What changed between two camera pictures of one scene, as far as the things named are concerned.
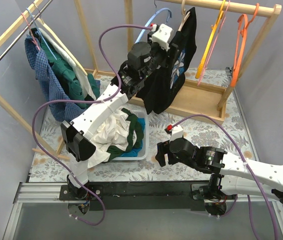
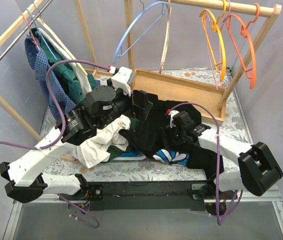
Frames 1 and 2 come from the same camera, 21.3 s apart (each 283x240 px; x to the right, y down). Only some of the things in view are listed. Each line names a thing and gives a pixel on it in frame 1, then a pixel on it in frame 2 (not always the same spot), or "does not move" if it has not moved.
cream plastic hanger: x=39 y=21 does not move
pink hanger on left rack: x=35 y=41 does not move
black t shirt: x=164 y=90 to x=145 y=134
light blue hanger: x=170 y=14 to x=144 y=10
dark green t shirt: x=134 y=123 does not move
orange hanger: x=242 y=19 to x=229 y=27
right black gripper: x=163 y=151 to x=168 y=137
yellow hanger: x=209 y=41 to x=215 y=25
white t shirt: x=114 y=134 does not move
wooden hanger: x=186 y=15 to x=166 y=36
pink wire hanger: x=213 y=44 to x=208 y=18
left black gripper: x=172 y=49 to x=136 y=104
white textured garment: x=83 y=77 does not move
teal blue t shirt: x=134 y=152 does not move
